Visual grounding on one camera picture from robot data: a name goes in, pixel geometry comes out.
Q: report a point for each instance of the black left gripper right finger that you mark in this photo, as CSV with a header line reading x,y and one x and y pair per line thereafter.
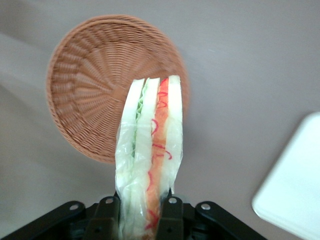
x,y
170,220

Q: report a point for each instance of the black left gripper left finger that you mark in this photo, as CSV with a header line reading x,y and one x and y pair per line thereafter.
x,y
103,220

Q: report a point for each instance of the triangle sandwich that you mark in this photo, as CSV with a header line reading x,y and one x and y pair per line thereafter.
x,y
142,150

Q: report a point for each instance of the round brown wicker basket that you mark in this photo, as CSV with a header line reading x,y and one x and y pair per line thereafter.
x,y
90,95

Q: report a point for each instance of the beige plastic tray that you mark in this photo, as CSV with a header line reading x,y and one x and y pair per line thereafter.
x,y
295,190

